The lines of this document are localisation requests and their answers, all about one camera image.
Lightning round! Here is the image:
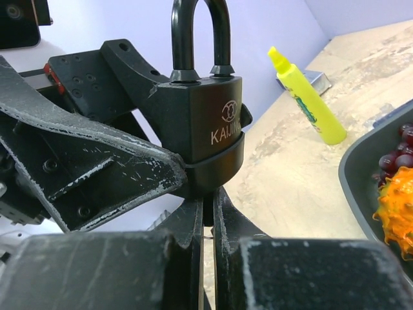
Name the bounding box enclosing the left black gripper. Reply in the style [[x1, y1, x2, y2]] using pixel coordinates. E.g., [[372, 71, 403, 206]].
[[1, 39, 186, 232]]

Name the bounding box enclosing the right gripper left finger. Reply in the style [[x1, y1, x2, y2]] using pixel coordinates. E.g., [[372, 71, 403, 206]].
[[141, 199, 204, 309]]

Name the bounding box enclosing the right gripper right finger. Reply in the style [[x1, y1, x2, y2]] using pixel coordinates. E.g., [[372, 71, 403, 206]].
[[212, 187, 269, 309]]

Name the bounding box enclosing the black padlock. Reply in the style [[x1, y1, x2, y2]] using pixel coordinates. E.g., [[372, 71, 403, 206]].
[[152, 1, 252, 198]]

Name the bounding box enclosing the yellow glue bottle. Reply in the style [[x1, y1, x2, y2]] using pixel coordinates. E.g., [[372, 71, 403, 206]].
[[268, 47, 347, 145]]

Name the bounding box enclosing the grey fruit tray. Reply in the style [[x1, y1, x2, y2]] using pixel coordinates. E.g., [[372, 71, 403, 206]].
[[337, 100, 413, 282]]

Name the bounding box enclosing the orange horned melon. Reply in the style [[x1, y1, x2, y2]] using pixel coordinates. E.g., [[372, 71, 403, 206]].
[[372, 167, 412, 261]]

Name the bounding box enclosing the dark red grape bunch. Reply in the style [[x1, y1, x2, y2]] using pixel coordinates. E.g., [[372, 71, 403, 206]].
[[378, 122, 412, 189]]

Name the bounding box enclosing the blue blister pack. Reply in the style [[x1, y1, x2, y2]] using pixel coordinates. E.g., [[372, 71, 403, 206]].
[[363, 103, 396, 129]]

